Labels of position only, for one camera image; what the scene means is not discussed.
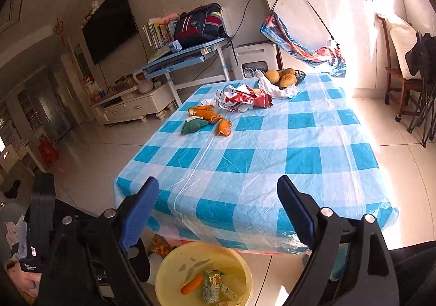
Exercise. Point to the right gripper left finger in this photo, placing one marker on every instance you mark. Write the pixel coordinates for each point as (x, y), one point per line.
(116, 247)

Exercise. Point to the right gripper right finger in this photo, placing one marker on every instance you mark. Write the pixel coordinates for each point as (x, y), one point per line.
(349, 263)

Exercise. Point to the green snack packet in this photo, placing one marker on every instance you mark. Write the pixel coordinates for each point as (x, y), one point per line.
(193, 124)

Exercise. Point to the orange snack packet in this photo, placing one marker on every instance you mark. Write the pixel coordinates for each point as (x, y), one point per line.
(207, 115)

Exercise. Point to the orange peel long piece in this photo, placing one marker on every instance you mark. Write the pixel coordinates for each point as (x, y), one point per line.
(201, 108)

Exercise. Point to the white tissue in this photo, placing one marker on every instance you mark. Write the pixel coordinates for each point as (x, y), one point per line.
(273, 90)

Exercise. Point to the red white wrapper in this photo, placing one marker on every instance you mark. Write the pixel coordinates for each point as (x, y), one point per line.
(239, 99)

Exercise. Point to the yellow plastic trash basin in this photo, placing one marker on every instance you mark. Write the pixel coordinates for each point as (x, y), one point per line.
(191, 259)

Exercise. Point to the person's left hand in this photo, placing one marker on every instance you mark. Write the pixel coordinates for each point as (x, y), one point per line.
(27, 283)

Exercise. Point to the orange carrot piece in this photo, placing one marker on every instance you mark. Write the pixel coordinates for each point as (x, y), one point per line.
(192, 285)

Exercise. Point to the red fire extinguisher box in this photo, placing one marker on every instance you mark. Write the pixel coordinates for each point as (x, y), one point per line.
(48, 152)

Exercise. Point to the green juice carton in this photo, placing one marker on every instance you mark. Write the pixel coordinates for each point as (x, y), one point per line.
(214, 288)

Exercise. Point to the blue checkered tablecloth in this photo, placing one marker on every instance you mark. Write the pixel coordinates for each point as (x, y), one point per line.
(222, 189)

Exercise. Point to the cream TV cabinet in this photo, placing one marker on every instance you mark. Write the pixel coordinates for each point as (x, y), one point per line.
(131, 105)

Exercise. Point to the pink kettlebell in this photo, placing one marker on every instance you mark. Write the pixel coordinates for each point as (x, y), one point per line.
(144, 85)

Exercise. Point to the wooden chair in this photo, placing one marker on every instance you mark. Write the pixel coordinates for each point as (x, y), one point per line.
(398, 89)

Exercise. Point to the brown mango middle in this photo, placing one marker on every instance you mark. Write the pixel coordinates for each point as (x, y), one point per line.
(286, 71)

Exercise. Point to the colourful hanging kite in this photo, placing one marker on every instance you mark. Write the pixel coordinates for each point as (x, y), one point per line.
(328, 59)

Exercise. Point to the blue adjustable study desk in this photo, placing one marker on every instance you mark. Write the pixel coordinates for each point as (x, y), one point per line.
(189, 57)

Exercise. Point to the row of books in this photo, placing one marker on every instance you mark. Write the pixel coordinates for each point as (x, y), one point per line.
(160, 31)

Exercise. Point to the white chair cushion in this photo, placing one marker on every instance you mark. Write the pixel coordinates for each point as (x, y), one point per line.
(403, 36)

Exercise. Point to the dark blue backpack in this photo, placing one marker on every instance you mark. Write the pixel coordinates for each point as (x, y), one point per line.
(200, 26)

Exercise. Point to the white tall cabinet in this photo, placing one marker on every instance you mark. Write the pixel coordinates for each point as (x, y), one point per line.
(355, 27)

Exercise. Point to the wall-mounted black television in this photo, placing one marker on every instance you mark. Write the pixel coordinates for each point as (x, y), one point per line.
(111, 25)

